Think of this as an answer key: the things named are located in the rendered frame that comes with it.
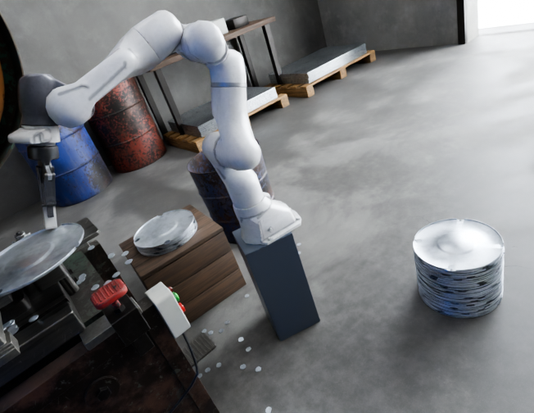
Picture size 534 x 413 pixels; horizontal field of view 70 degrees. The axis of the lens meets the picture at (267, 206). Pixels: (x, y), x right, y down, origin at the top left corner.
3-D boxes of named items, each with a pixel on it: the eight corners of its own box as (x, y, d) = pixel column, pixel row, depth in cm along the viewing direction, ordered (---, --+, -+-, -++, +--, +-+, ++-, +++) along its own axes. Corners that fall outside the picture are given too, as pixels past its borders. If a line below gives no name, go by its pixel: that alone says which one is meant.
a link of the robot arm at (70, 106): (132, 31, 109) (47, 102, 107) (131, 18, 92) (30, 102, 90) (160, 64, 114) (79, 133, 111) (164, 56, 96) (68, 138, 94)
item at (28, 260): (101, 216, 109) (101, 214, 108) (46, 288, 84) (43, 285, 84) (17, 236, 115) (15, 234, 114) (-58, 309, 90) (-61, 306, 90)
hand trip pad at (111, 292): (133, 300, 87) (117, 275, 84) (142, 311, 83) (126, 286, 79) (105, 319, 84) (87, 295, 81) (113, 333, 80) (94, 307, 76)
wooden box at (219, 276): (213, 254, 218) (189, 203, 201) (246, 283, 188) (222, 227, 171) (149, 295, 203) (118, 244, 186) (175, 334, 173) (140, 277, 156)
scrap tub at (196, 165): (255, 199, 259) (232, 133, 236) (296, 215, 227) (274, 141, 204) (205, 233, 241) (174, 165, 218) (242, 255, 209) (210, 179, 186)
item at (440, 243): (420, 218, 155) (420, 216, 155) (504, 221, 140) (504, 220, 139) (405, 266, 135) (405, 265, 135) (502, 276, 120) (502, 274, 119)
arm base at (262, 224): (287, 205, 150) (278, 174, 143) (308, 225, 134) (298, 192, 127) (236, 229, 146) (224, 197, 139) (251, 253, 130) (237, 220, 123)
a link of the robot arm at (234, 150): (234, 86, 125) (268, 87, 110) (236, 162, 132) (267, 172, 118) (204, 86, 118) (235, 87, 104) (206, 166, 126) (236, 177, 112)
